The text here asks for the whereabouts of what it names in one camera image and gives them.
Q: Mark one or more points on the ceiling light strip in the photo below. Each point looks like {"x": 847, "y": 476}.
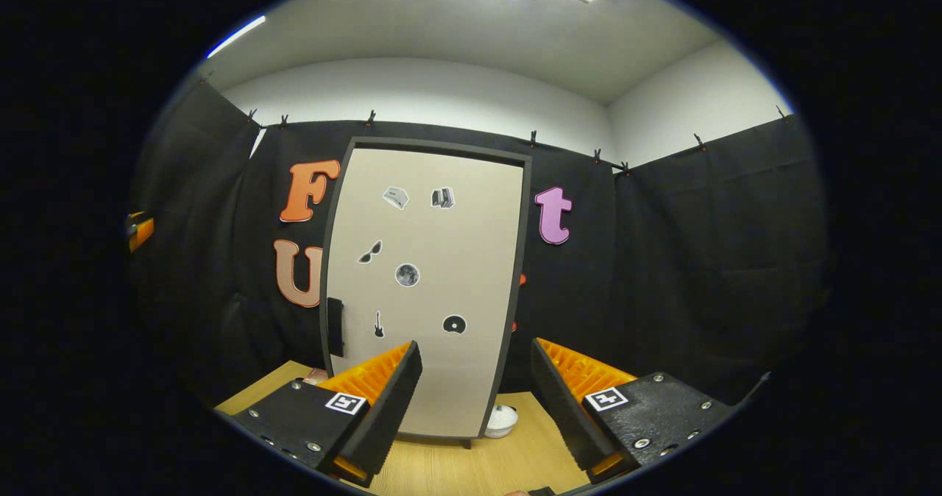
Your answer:
{"x": 235, "y": 36}

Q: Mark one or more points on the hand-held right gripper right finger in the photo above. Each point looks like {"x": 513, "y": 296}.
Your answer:
{"x": 563, "y": 415}

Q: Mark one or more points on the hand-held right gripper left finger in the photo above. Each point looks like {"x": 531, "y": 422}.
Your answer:
{"x": 390, "y": 415}

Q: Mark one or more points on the white lidded pot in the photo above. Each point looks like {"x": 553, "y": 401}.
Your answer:
{"x": 504, "y": 422}

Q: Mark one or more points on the dark grey cabinet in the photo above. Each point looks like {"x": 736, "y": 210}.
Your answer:
{"x": 441, "y": 149}

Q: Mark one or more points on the black backdrop cloth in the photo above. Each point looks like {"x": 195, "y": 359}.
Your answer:
{"x": 699, "y": 260}

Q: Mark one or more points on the beige cabinet door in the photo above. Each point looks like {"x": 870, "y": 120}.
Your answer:
{"x": 456, "y": 363}

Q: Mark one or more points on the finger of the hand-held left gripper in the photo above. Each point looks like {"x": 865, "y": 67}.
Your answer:
{"x": 141, "y": 232}

